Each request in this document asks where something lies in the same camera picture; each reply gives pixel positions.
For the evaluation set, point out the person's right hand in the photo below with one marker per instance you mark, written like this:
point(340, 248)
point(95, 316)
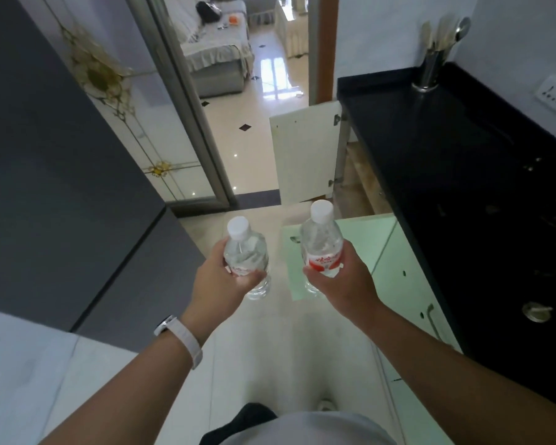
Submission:
point(352, 291)

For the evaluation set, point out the person's left hand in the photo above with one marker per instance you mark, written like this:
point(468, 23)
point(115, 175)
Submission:
point(218, 291)

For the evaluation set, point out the red label water bottle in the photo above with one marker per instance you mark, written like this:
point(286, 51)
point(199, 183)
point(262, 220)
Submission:
point(319, 236)
point(243, 247)

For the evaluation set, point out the person's right forearm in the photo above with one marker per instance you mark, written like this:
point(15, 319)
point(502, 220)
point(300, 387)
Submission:
point(454, 384)

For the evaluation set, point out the person's left forearm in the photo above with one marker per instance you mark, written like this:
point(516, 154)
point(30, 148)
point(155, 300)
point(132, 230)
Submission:
point(120, 393)

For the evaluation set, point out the hinged cabinet door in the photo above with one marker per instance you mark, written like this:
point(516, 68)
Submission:
point(366, 240)
point(301, 152)

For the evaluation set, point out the beige tiled floor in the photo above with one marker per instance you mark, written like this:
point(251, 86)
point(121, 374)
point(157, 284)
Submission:
point(282, 347)

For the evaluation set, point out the person's white right shoe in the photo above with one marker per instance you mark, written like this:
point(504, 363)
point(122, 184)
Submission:
point(326, 405)

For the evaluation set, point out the person's black trousers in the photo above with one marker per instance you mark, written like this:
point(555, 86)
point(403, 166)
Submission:
point(245, 419)

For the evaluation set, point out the person's grey shirt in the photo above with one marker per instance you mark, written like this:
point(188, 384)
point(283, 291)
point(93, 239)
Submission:
point(306, 431)

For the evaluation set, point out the black countertop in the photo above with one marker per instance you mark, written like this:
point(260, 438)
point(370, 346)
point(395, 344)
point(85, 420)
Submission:
point(445, 157)

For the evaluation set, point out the smartwatch with white band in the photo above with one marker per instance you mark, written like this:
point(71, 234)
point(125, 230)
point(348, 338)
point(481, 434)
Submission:
point(185, 338)

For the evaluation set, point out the dark door threshold strip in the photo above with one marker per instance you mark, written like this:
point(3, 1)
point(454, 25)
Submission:
point(259, 199)

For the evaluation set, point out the glass sliding door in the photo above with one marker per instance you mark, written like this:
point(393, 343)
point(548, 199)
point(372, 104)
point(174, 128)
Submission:
point(134, 134)

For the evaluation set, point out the silver stove knob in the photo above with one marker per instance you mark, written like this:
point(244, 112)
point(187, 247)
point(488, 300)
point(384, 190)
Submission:
point(536, 312)

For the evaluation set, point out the black gas stove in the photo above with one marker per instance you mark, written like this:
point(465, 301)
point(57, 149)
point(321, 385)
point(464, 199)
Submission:
point(537, 254)

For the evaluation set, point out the steel utensil holder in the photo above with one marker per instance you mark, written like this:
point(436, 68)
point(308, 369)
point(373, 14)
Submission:
point(428, 69)

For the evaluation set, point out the grey covered sofa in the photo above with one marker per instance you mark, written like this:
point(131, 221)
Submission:
point(213, 46)

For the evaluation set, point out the small orange item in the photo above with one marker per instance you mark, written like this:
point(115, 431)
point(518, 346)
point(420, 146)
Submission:
point(233, 19)

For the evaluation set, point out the black bag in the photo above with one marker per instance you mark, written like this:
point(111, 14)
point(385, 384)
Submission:
point(208, 9)

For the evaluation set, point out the steel spoon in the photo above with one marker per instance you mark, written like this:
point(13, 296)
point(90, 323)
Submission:
point(462, 27)

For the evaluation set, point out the brown door frame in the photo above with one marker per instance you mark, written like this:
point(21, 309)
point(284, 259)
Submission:
point(326, 46)

